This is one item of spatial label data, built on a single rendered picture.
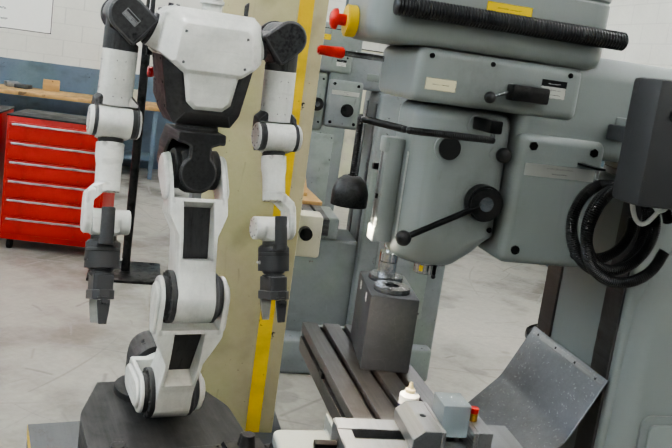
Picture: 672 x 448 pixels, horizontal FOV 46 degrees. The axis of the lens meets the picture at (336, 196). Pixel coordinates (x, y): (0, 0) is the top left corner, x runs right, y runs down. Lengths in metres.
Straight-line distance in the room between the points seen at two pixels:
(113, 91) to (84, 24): 8.43
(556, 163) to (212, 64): 0.94
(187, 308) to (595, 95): 1.15
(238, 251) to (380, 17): 2.05
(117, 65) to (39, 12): 8.49
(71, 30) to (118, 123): 8.47
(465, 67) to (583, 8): 0.25
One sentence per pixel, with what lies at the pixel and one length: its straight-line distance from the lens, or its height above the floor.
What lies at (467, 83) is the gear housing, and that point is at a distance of 1.48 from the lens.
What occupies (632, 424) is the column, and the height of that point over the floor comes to 1.05.
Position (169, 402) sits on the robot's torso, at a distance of 2.33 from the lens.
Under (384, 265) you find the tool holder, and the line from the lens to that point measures 2.01.
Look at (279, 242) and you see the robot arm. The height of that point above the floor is 1.18.
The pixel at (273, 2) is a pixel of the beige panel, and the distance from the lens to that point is 3.24.
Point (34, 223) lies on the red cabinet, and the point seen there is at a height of 0.22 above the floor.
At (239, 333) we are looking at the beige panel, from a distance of 3.45.
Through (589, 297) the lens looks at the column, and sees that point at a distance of 1.79.
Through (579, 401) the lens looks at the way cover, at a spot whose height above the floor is 1.06.
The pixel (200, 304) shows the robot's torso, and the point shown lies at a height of 1.01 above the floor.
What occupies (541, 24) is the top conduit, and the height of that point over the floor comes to 1.80.
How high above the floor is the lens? 1.68
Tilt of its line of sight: 9 degrees down
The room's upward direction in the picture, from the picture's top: 8 degrees clockwise
